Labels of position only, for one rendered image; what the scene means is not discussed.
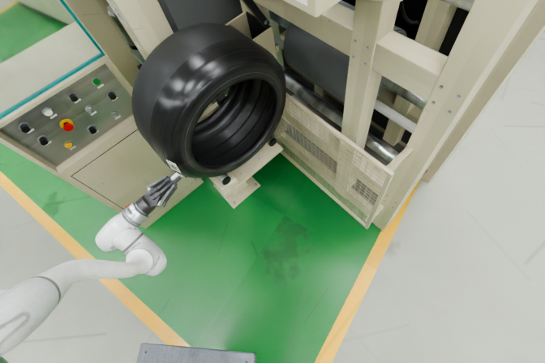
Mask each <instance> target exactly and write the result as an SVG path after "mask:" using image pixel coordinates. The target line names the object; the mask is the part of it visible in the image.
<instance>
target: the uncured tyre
mask: <svg viewBox="0 0 545 363"><path fill-rule="evenodd" d="M227 88H230V90H229V92H228V95H227V97H226V98H225V100H224V101H223V103H222V104H221V106H220V107H219V108H218V109H217V110H216V111H215V112H214V113H213V114H211V115H210V116H209V117H207V118H205V119H204V120H203V121H201V122H198V121H199V119H200V117H201V115H202V114H203V112H204V110H205V109H206V108H207V107H208V106H209V105H210V104H211V103H212V101H213V100H214V99H215V98H216V97H218V96H219V95H220V94H221V93H222V92H223V91H224V90H226V89H227ZM285 98H286V85H285V74H284V71H283V70H282V68H281V65H280V64H279V62H278V61H277V60H276V59H275V57H274V56H273V55H272V54H271V53H270V52H269V51H268V50H266V49H265V48H264V47H262V46H261V45H259V44H257V43H256V42H254V41H253V40H252V39H250V38H249V37H248V36H246V35H244V34H243V33H241V32H240V31H239V30H237V29H235V28H232V27H230V26H226V25H223V24H218V23H198V24H195V25H191V26H189V27H186V28H183V29H181V30H179V31H177V32H175V33H173V34H172V35H170V36H168V37H167V38H165V39H164V40H163V41H162V42H161V43H160V44H159V45H158V46H157V47H156V48H155V49H154V50H153V51H152V52H151V53H150V54H149V55H148V57H147V58H146V60H145V61H144V63H143V65H142V66H141V67H140V69H139V72H138V75H137V76H136V79H135V83H134V87H133V91H132V98H131V106H132V112H133V116H134V119H135V124H136V126H137V128H138V130H139V132H140V133H141V135H142V136H143V137H144V139H145V140H146V141H147V142H148V144H149V145H150V146H151V148H152V149H153V150H154V152H155V153H156V154H157V155H158V156H159V157H160V158H161V160H162V161H163V162H164V163H165V165H166V166H168V167H169V168H170V169H171V167H170V166H169V164H168V163H167V161H166V160H168V161H170V162H173V163H175V164H176V165H177V167H178V169H179V170H180V172H181V173H179V172H177V171H175V170H174V171H175V172H176V173H178V174H180V175H183V176H184V177H191V178H205V177H217V176H221V175H223V174H226V173H229V172H231V171H233V170H235V169H236V168H238V167H240V166H241V165H243V164H245V163H246V162H247V161H249V159H251V158H252V157H253V156H254V155H255V154H256V153H257V152H258V151H259V150H260V149H261V148H262V147H263V146H264V145H265V144H266V143H267V142H268V140H269V139H270V137H271V136H272V134H273V132H274V131H275V129H276V128H277V125H278V123H279V121H280V120H281V116H282V114H283V111H284V108H285ZM197 122H198V123H197ZM172 170H173V169H172Z"/></svg>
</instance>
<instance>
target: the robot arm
mask: <svg viewBox="0 0 545 363"><path fill-rule="evenodd" d="M181 179H182V175H180V174H178V173H176V172H175V173H174V174H172V175H171V176H170V177H169V176H167V175H165V176H164V177H162V178H160V179H158V180H157V181H155V182H154V183H152V184H150V185H147V186H146V187H147V188H148V191H147V192H146V194H145V195H144V196H141V197H140V198H139V199H138V200H137V201H136V202H133V203H131V204H130V205H129V206H128V207H127V208H126V209H124V210H123V211H122V212H121V213H119V214H117V215H116V216H114V217H113V218H112V219H111V220H109V221H108V222H107V223H106V224H105V225H104V227H103V228H102V229H101V230H100V232H99V233H98V234H97V236H96V239H95V241H96V244H97V246H98V247H99V248H100V249H101V250H102V251H104V252H110V251H113V250H116V249H119V250H121V251H122V252H123V253H124V254H125V255H126V262H115V261H106V260H97V259H76V260H71V261H68V262H65V263H61V264H59V265H57V266H56V267H53V268H51V269H49V270H47V271H44V272H42V273H41V274H38V275H35V276H33V277H31V278H29V279H27V280H25V281H24V282H22V283H20V284H17V285H16V286H14V287H12V288H10V289H4V290H2V291H0V363H9V362H8V361H7V360H6V359H5V358H4V357H2V355H4V354H6V353H8V352H9V351H10V350H12V349H13V348H15V347H16V346H18V345H19V344H20V343H21V342H23V341H24V340H25V339H26V338H27V337H29V336H30V335H31V334H32V333H33V332H34V331H35V330H36V329H37V328H38V327H39V326H40V325H41V324H42V323H43V322H44V321H45V320H46V319H47V318H48V317H49V315H50V314H51V312H52V311H53V310H54V309H55V307H56V306H57V305H58V304H59V302H60V301H61V300H62V298H63V296H64V295H65V293H66V292H67V290H68V289H69V287H70V286H71V285H72V284H73V283H74V282H76V281H79V280H99V279H123V278H129V277H132V276H135V275H137V274H146V275H151V276H155V275H159V274H160V273H161V272H162V271H163V270H164V269H165V267H166V264H167V259H166V256H165V254H164V252H163V251H162V250H161V248H160V247H159V246H158V245H157V244H156V243H155V242H154V241H153V240H152V239H150V238H149V237H147V236H146V235H145V234H143V233H142V232H141V230H140V229H139V226H140V225H141V224H142V223H143V222H144V221H145V220H146V219H147V218H148V215H149V214H150V213H151V212H152V211H153V210H155V207H158V206H162V207H165V205H166V203H167V202H168V200H169V199H170V197H171V196H172V194H173V193H174V192H175V191H176V189H177V183H178V182H179V181H180V180H181ZM153 189H154V190H153Z"/></svg>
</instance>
